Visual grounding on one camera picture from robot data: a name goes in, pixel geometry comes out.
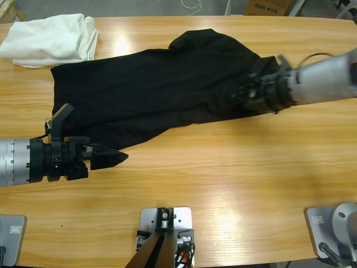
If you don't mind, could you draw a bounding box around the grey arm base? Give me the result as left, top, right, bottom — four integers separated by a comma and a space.
0, 214, 28, 267
304, 202, 357, 260

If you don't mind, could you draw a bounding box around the AUX cardboard box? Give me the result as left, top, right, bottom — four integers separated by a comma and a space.
244, 0, 288, 16

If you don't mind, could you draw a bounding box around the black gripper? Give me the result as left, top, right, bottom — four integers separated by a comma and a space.
230, 71, 296, 114
28, 136, 129, 184

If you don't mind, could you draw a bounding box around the black Unitree polo shirt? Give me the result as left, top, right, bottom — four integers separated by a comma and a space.
50, 27, 282, 154

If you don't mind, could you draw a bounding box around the white folded cloth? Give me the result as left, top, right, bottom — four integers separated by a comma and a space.
0, 13, 100, 69

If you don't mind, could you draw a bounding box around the orange cable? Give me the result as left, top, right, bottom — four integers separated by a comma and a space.
175, 249, 196, 268

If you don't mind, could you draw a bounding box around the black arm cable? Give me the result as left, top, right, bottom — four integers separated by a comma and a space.
299, 52, 336, 68

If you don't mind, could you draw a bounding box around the white mount block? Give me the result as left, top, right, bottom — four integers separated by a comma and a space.
139, 206, 195, 268

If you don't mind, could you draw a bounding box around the silver connector plug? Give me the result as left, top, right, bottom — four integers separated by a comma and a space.
177, 236, 193, 248
135, 235, 149, 251

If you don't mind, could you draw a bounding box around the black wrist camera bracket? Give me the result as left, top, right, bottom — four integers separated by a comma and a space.
44, 103, 75, 143
277, 55, 292, 71

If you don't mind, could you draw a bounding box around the wooden pallet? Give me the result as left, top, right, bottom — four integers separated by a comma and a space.
0, 0, 28, 25

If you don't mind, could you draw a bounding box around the grey metal leg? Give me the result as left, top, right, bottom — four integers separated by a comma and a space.
287, 0, 305, 17

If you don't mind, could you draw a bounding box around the dark camera post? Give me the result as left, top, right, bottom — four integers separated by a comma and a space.
124, 206, 176, 268

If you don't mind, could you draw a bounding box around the black cable at mount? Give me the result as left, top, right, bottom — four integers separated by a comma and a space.
174, 242, 196, 268

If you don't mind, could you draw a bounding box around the white floor cable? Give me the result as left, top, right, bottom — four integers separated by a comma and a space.
181, 0, 202, 13

